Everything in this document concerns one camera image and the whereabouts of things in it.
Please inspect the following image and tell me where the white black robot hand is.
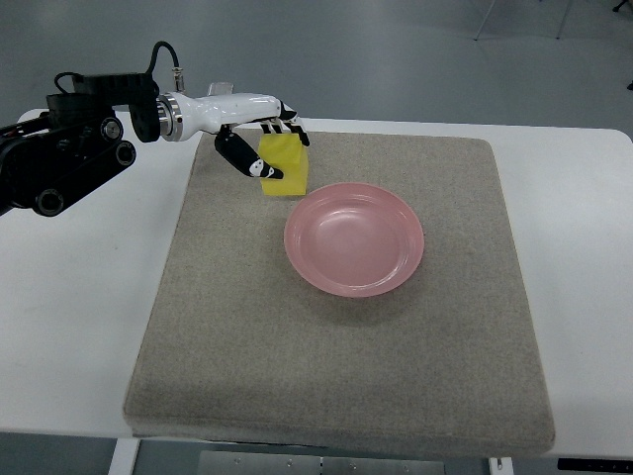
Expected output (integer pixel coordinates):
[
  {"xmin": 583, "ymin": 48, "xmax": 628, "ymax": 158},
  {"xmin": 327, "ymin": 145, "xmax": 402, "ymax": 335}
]
[{"xmin": 157, "ymin": 92, "xmax": 310, "ymax": 180}]

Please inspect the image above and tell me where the yellow foam block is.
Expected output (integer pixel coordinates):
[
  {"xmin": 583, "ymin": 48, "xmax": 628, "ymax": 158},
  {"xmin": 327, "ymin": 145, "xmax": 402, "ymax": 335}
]
[{"xmin": 258, "ymin": 134, "xmax": 309, "ymax": 197}]

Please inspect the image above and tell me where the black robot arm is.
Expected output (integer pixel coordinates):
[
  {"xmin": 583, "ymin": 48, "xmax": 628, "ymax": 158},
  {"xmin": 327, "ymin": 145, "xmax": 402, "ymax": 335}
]
[{"xmin": 1, "ymin": 72, "xmax": 160, "ymax": 217}]

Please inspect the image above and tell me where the pink plate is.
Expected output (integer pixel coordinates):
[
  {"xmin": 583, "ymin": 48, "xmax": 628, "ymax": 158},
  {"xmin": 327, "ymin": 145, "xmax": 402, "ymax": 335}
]
[{"xmin": 284, "ymin": 182, "xmax": 424, "ymax": 298}]

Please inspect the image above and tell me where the beige fabric mat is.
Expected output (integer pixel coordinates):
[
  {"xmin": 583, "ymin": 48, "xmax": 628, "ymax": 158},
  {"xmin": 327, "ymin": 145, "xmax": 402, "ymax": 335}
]
[{"xmin": 123, "ymin": 133, "xmax": 555, "ymax": 457}]

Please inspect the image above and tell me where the white table leg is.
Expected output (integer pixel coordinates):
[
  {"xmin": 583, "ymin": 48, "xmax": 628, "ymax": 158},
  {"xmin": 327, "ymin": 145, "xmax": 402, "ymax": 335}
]
[{"xmin": 107, "ymin": 438, "xmax": 140, "ymax": 475}]

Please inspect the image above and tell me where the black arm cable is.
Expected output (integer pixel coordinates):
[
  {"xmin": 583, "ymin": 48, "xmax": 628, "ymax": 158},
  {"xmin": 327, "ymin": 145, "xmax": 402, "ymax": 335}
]
[{"xmin": 53, "ymin": 41, "xmax": 187, "ymax": 95}]

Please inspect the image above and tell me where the metal table base plate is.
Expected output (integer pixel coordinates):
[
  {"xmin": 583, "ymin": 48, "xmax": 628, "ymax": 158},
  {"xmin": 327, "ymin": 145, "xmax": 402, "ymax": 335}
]
[{"xmin": 197, "ymin": 450, "xmax": 446, "ymax": 475}]

